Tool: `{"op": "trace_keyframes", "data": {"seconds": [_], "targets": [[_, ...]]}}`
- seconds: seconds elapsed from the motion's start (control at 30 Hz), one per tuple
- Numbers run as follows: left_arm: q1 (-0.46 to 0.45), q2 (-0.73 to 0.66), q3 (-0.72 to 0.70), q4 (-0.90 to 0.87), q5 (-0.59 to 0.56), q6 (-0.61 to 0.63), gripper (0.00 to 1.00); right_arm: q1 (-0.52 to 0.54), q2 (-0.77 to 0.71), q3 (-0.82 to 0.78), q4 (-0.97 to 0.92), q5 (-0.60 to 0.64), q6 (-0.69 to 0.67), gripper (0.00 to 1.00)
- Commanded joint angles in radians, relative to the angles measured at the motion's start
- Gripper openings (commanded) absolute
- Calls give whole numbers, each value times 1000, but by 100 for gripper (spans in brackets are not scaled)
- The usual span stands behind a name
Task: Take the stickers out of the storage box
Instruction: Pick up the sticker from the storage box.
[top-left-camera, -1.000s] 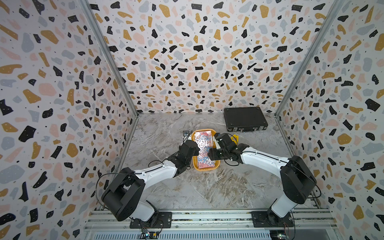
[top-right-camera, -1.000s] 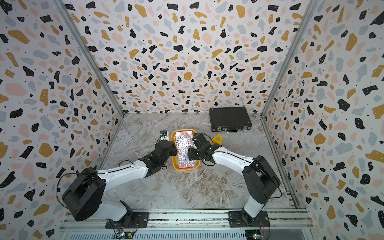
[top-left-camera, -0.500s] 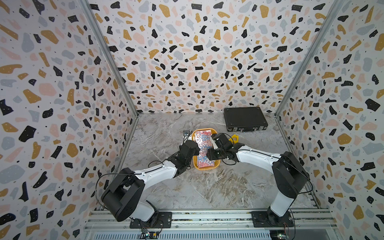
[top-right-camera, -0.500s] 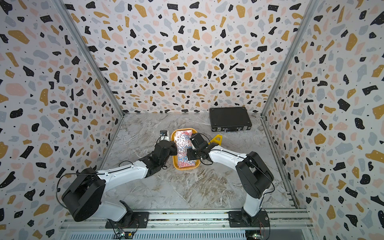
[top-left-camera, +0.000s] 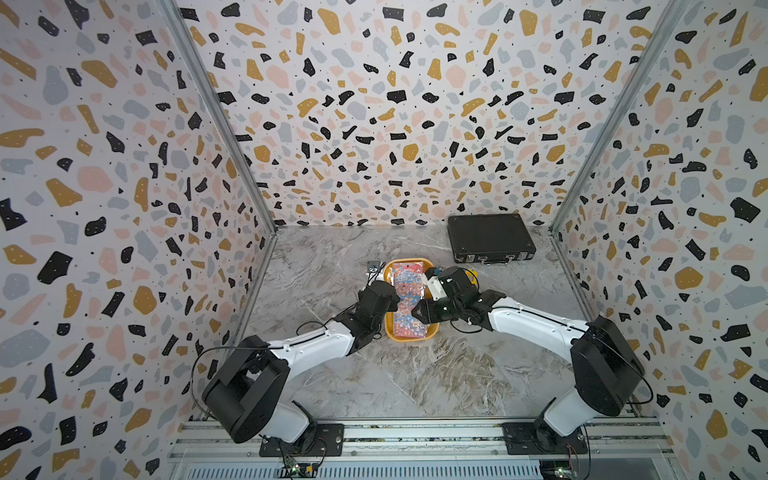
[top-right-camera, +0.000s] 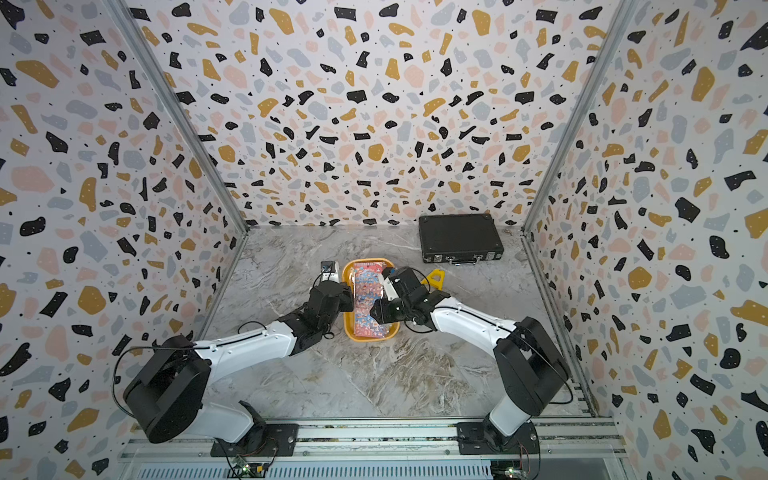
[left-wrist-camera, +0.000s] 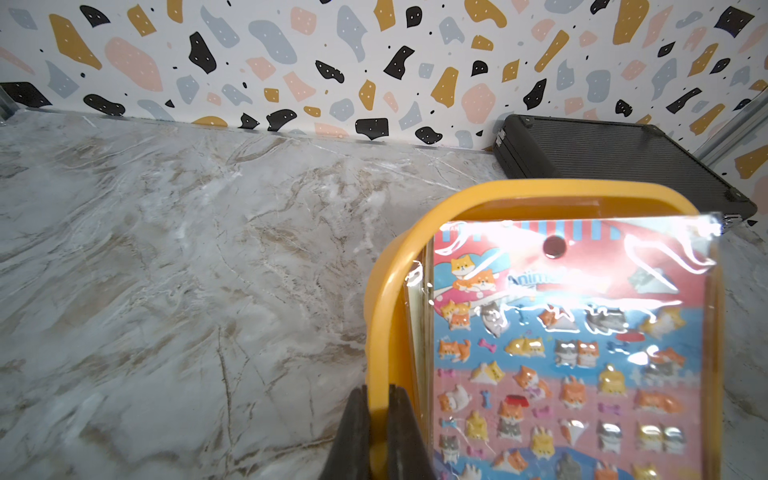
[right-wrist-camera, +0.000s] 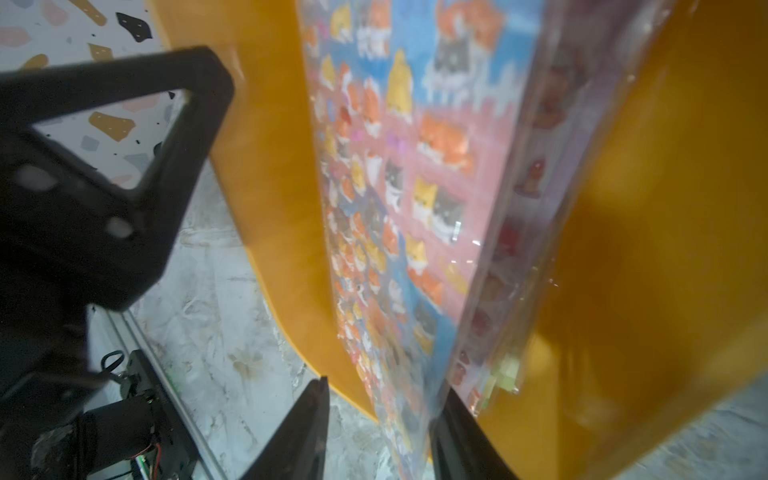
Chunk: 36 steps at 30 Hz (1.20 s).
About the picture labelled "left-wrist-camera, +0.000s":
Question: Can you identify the red blue cat sticker sheet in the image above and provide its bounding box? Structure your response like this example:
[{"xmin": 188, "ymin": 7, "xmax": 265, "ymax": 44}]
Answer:
[{"xmin": 408, "ymin": 214, "xmax": 721, "ymax": 479}]

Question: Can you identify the right aluminium corner post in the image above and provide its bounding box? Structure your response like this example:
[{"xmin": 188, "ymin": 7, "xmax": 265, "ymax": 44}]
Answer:
[{"xmin": 694, "ymin": 97, "xmax": 767, "ymax": 168}]

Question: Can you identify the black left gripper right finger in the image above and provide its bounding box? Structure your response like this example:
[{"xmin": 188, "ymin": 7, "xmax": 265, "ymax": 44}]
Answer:
[{"xmin": 386, "ymin": 385, "xmax": 436, "ymax": 480}]

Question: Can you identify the yellow plastic storage box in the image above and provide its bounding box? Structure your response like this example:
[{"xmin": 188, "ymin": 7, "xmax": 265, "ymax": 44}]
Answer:
[{"xmin": 364, "ymin": 180, "xmax": 724, "ymax": 479}]

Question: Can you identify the black hard case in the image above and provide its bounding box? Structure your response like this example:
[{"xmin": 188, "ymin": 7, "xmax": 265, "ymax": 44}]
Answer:
[{"xmin": 492, "ymin": 114, "xmax": 758, "ymax": 229}]

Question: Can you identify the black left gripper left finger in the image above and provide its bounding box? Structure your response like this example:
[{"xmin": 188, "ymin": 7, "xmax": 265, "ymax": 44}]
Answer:
[{"xmin": 318, "ymin": 385, "xmax": 371, "ymax": 480}]

